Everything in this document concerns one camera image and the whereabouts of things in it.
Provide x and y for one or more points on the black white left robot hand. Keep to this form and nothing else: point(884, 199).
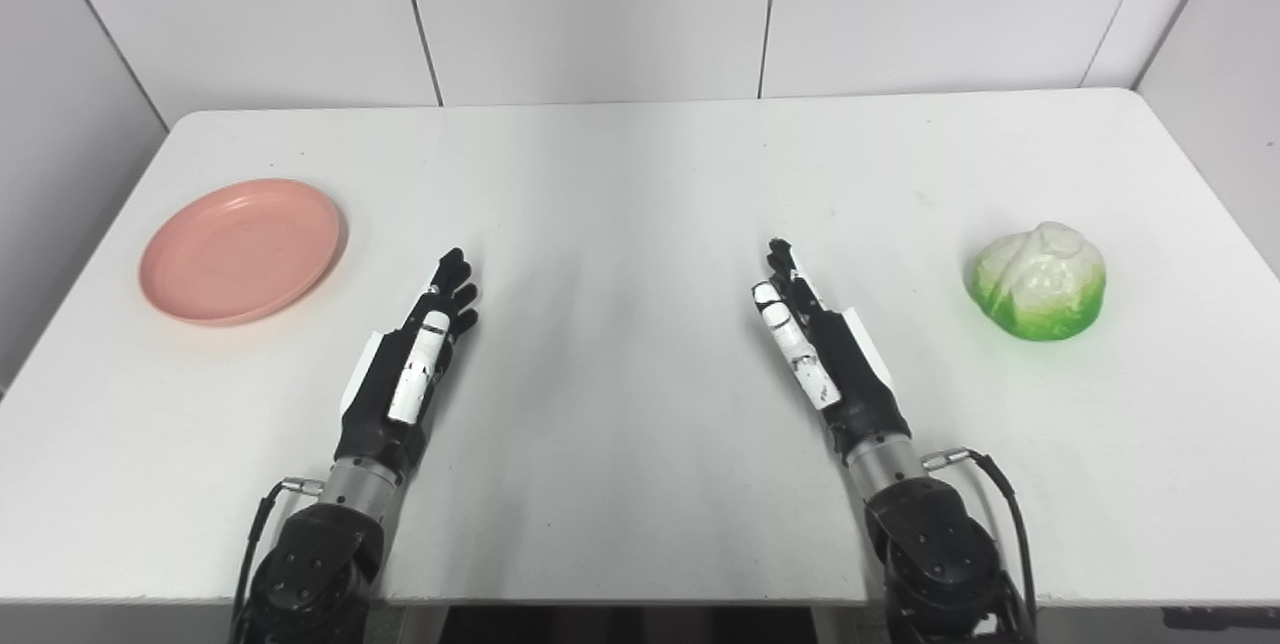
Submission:
point(375, 404)

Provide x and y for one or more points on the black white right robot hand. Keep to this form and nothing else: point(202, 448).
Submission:
point(850, 364)

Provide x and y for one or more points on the pink round plate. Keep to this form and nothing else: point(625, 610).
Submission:
point(240, 252)

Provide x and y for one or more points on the green white toy cabbage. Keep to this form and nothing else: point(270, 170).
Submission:
point(1038, 284)

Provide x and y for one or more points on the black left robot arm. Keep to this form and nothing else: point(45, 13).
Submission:
point(315, 564)

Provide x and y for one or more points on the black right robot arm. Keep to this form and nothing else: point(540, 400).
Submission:
point(935, 554)

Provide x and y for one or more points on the black under-table bracket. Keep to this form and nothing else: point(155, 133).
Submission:
point(1220, 618)

